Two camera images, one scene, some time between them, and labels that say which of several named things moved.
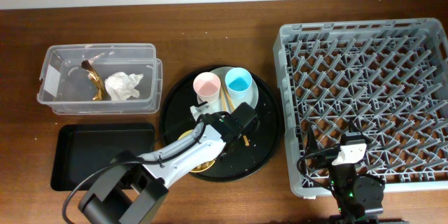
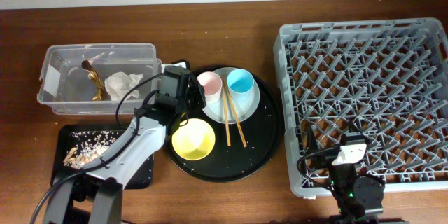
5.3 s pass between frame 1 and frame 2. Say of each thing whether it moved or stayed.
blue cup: stayed
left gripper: moved
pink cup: stayed
